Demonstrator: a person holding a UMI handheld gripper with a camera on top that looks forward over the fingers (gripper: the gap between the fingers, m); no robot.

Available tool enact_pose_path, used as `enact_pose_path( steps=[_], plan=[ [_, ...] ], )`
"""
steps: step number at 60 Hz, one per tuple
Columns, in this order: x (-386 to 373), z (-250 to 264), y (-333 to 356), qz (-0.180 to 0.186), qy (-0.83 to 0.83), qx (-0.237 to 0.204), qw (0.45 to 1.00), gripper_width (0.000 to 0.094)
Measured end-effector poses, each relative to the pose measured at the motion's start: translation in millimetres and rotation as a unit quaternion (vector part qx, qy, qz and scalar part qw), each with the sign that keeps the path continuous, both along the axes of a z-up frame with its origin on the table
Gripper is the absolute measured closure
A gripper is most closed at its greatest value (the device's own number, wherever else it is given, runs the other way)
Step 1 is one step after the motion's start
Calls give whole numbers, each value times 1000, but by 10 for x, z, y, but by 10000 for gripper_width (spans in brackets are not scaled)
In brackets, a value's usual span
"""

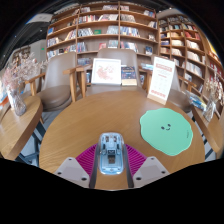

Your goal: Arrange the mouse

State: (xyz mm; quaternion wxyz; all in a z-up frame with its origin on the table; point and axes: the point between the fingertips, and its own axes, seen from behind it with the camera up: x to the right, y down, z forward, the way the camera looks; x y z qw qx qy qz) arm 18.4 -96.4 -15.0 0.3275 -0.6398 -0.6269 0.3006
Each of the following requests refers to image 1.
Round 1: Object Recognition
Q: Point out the white sign on wooden stand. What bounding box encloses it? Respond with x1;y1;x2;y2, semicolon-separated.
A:
146;55;176;106

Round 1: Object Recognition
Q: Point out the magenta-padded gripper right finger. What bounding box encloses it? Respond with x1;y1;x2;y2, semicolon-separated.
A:
121;143;171;190

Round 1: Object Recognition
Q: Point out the white framed floral picture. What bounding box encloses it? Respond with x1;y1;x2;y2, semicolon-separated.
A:
90;57;123;86

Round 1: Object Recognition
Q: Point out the beige wooden armchair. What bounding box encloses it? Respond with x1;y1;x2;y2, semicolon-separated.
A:
63;47;152;98
23;51;79;113
168;62;202;114

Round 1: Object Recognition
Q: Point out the round wooden side table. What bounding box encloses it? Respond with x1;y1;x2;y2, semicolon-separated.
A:
0;95;45;161
191;104;224;160

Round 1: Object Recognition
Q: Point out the dark blue book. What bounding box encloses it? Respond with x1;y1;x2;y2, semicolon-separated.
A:
120;65;138;87

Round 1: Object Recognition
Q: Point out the wide wooden bookshelf unit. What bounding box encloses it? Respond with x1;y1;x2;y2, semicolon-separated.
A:
45;2;160;66

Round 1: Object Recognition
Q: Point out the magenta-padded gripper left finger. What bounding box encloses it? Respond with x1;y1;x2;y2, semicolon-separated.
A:
53;143;101;190

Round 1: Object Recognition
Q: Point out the curved wooden bookshelf unit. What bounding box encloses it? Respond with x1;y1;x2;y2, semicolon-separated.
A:
157;13;224;113

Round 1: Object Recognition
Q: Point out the blue and yellow book stack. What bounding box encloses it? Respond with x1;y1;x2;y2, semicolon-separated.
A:
185;90;208;112

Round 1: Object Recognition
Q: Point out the small distant wooden bookshelf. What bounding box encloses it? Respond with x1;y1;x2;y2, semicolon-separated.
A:
11;45;33;68

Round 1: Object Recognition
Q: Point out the translucent light blue computer mouse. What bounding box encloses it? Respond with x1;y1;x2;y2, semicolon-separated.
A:
98;132;125;176

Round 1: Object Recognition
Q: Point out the light blue book stack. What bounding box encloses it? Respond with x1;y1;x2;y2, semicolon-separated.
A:
141;62;155;72

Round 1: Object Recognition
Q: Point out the green smiley mouse pad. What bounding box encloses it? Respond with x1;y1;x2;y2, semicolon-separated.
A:
139;107;194;157

